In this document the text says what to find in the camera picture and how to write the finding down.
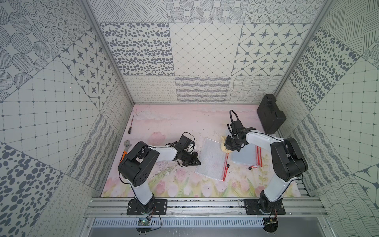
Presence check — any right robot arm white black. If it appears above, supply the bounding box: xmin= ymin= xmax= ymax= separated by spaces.
xmin=224 ymin=120 xmax=308 ymax=214

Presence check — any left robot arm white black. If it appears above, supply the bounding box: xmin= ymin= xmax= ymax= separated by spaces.
xmin=117 ymin=138 xmax=201 ymax=213

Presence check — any black plastic case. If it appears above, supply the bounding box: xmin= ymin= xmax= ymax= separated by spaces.
xmin=257 ymin=94 xmax=286 ymax=134

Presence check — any black red screwdriver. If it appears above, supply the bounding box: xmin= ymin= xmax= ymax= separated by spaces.
xmin=128 ymin=116 xmax=134 ymax=134

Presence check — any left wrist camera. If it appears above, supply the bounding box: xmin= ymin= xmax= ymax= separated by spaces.
xmin=176 ymin=135 xmax=195 ymax=152

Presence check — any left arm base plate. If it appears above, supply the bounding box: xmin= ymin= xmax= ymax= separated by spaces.
xmin=127 ymin=196 xmax=168 ymax=215

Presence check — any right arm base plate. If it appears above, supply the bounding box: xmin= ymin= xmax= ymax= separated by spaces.
xmin=242 ymin=191 xmax=286 ymax=215

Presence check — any aluminium mounting rail frame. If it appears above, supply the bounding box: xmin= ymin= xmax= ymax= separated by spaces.
xmin=84 ymin=197 xmax=328 ymax=230

